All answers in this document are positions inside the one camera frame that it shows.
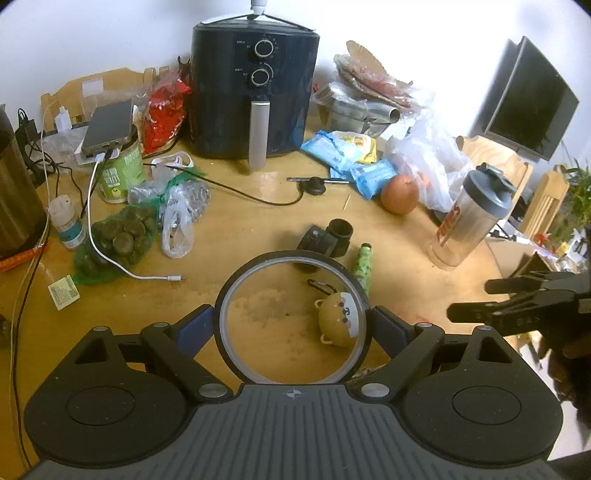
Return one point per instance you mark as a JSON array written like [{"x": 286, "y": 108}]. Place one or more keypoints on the small green label packet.
[{"x": 63, "y": 290}]

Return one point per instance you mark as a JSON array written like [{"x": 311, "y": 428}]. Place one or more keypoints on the green label can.
[{"x": 121, "y": 175}]

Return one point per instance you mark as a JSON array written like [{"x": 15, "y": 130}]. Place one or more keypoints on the green mesh bag dark discs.
[{"x": 122, "y": 240}]

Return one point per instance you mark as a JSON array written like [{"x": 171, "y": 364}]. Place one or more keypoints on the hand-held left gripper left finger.
[{"x": 198, "y": 331}]

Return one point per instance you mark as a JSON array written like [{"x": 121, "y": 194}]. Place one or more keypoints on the grey power bank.
[{"x": 108, "y": 124}]

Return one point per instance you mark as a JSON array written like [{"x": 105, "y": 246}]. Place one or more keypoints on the white pill bottle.
[{"x": 68, "y": 226}]

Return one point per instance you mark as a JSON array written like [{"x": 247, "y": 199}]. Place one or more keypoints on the green potted plants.
[{"x": 579, "y": 198}]

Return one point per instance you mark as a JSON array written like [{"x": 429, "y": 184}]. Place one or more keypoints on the clear shaker bottle grey lid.
[{"x": 466, "y": 226}]

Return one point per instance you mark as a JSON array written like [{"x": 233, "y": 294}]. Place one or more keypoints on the red snack bag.
[{"x": 164, "y": 115}]

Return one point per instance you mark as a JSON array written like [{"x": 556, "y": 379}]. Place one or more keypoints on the crumpled clear plastic bag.
[{"x": 182, "y": 203}]

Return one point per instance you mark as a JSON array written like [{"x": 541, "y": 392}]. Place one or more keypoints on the yellow snack packet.
[{"x": 364, "y": 145}]

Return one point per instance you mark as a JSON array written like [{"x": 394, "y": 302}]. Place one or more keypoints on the black monitor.
[{"x": 526, "y": 97}]

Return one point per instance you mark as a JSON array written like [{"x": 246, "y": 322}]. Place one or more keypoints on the green patterned small bottle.
[{"x": 362, "y": 270}]

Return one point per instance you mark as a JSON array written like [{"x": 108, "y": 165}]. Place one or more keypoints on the black power adapter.
[{"x": 27, "y": 129}]

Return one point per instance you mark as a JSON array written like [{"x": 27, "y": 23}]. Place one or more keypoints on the blue snack packet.
[
  {"x": 371, "y": 177},
  {"x": 328, "y": 147}
]

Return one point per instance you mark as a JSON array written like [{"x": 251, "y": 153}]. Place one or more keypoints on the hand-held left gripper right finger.
[{"x": 392, "y": 331}]

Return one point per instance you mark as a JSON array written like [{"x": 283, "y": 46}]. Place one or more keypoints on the bagged flatbread stack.
[{"x": 374, "y": 78}]

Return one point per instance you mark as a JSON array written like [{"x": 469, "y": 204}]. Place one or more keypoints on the black caster wheel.
[{"x": 313, "y": 242}]

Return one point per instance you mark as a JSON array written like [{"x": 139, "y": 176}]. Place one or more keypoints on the dark electric kettle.
[{"x": 16, "y": 198}]

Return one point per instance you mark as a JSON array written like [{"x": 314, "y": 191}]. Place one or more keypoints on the red paper stick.
[{"x": 21, "y": 259}]

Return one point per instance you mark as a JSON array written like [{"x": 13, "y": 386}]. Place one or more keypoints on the dark air fryer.
[{"x": 221, "y": 92}]

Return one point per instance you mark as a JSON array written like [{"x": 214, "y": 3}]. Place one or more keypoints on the metal pot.
[{"x": 351, "y": 113}]

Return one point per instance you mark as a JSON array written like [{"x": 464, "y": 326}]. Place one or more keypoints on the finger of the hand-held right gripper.
[
  {"x": 475, "y": 311},
  {"x": 517, "y": 285}
]

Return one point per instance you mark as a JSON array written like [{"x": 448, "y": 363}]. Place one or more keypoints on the orange fruit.
[{"x": 400, "y": 195}]

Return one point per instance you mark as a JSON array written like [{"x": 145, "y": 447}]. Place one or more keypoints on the translucent white plastic bag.
[{"x": 429, "y": 157}]

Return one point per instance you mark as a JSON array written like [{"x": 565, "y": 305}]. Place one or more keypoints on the white charger plug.
[{"x": 63, "y": 119}]

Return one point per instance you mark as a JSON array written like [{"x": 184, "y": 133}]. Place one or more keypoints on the person's right hand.
[{"x": 570, "y": 371}]

